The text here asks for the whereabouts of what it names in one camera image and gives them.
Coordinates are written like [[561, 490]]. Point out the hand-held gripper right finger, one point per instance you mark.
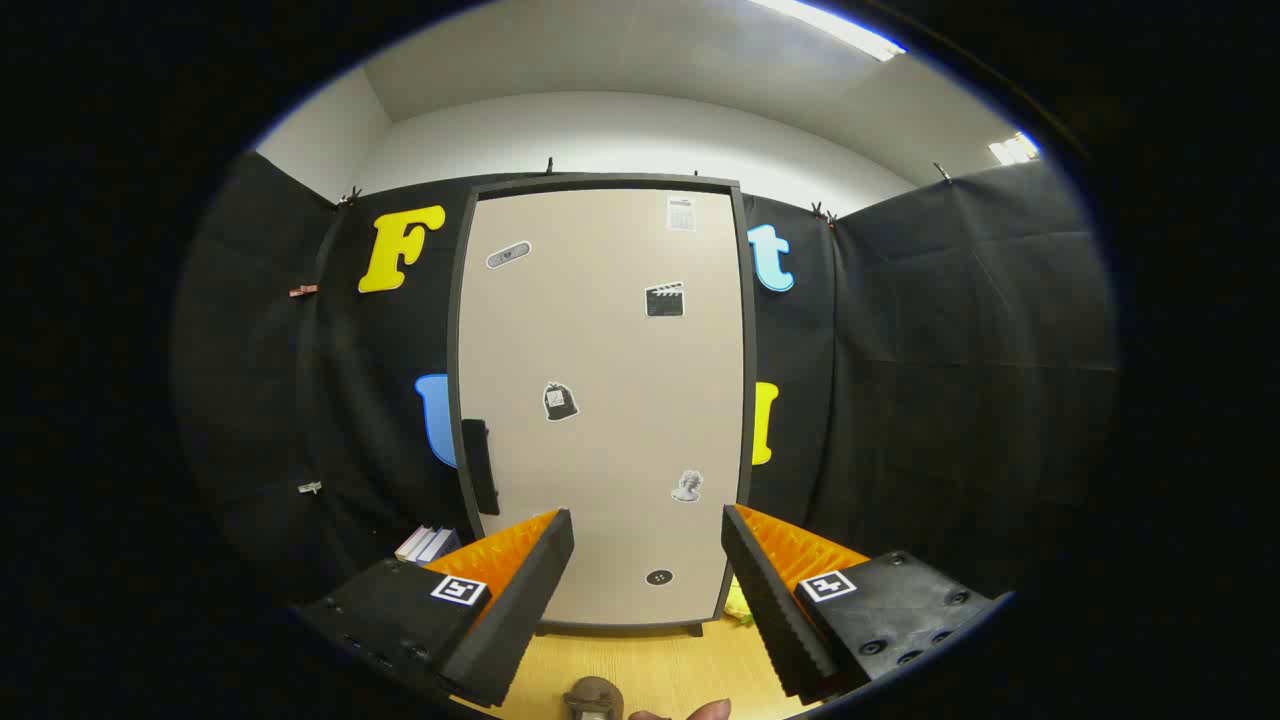
[[775, 610]]

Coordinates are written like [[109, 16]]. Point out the black backdrop cloth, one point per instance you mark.
[[950, 350]]

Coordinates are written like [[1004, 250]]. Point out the small ceiling light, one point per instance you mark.
[[1013, 149]]

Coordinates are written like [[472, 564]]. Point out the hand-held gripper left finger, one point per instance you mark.
[[520, 610]]

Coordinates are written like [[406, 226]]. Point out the long ceiling light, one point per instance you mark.
[[830, 27]]

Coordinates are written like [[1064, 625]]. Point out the brown fuzzy shoe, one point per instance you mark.
[[592, 698]]

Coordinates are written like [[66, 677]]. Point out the beige shoe cabinet door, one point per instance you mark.
[[600, 350]]

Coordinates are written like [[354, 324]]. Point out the yellow plush toy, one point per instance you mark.
[[738, 604]]

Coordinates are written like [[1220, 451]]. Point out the blue book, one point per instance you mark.
[[440, 545]]

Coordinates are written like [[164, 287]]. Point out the grey shoe cabinet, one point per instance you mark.
[[610, 181]]

